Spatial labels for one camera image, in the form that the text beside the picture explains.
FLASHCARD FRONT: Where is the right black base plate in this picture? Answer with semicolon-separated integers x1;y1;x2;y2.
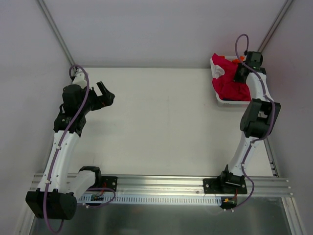
203;177;247;194

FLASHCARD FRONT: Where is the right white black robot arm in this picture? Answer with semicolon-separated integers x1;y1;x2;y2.
217;51;281;194

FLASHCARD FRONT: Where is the right aluminium frame post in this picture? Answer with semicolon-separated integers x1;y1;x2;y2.
257;0;295;53

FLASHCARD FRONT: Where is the white slotted cable duct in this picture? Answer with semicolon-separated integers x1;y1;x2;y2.
77;193;222;206

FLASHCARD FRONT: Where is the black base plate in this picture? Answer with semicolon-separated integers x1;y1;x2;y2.
203;177;247;194
97;176;118;192

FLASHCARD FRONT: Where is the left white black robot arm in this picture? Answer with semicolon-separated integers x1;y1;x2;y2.
25;70;115;220

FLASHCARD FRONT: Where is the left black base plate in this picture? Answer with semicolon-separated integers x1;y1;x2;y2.
97;176;118;192

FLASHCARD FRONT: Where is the orange t shirt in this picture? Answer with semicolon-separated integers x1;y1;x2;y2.
220;55;246;63

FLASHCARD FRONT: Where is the aluminium frame post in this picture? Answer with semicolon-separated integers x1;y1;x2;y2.
257;0;295;53
36;0;75;65

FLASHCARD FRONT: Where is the left aluminium frame post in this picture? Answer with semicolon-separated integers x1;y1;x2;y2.
36;0;75;65

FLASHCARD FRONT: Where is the aluminium mounting rail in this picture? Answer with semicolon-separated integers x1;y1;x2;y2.
103;174;294;197

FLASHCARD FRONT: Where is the white plastic laundry basket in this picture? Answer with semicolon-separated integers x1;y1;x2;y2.
210;55;255;107

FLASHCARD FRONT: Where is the crimson pink t shirt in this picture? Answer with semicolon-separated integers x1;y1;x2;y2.
211;52;252;102

